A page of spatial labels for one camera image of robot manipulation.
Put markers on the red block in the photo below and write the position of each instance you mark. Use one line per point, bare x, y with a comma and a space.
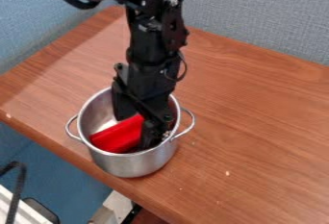
122, 137

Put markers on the white box under table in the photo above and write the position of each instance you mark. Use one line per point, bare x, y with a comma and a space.
114, 210

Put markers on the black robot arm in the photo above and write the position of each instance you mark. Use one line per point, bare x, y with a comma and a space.
158, 33

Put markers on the stainless steel metal pot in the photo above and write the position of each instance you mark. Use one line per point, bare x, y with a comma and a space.
140, 162

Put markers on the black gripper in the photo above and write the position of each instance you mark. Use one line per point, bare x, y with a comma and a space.
141, 91

